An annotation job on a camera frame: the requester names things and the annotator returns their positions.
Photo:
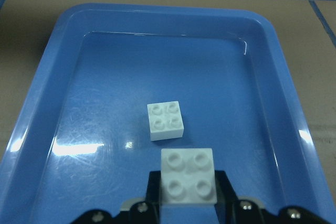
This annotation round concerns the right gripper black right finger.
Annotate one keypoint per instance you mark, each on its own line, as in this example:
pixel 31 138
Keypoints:
pixel 226 196

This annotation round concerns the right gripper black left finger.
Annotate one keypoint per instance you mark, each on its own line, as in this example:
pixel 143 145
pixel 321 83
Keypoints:
pixel 153 193

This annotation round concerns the white building block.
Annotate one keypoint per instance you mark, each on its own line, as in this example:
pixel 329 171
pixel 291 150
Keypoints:
pixel 165 121
pixel 188 176

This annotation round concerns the blue plastic tray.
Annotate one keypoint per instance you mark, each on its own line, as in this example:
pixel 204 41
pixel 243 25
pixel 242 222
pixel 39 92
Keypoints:
pixel 82 139

